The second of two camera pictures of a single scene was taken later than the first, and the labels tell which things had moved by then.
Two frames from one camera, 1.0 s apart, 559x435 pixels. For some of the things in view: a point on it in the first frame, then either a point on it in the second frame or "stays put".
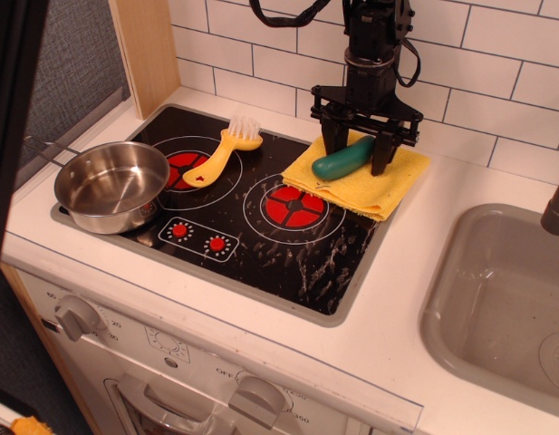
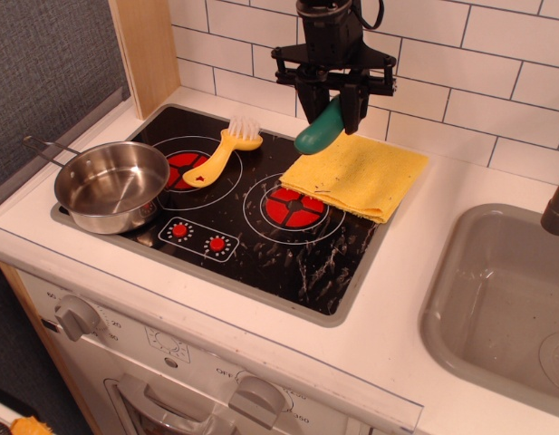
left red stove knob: (179, 231) stays put
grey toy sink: (496, 314) stays put
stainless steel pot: (110, 188) stays put
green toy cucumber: (344, 159) to (327, 128)
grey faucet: (555, 218) stays put
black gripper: (369, 100) to (333, 49)
